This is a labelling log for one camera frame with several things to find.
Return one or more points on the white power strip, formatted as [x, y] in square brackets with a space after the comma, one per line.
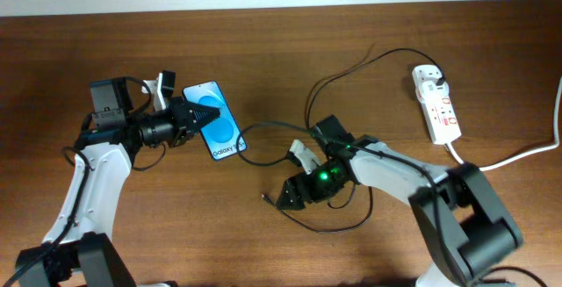
[439, 115]

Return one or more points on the blue Samsung Galaxy phone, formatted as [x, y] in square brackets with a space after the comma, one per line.
[222, 136]

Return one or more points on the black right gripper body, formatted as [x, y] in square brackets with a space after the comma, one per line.
[299, 189]

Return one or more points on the white USB charger adapter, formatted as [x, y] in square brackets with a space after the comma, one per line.
[427, 91]

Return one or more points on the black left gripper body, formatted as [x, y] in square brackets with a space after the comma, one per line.
[181, 130]

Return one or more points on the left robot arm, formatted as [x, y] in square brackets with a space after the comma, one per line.
[110, 138]

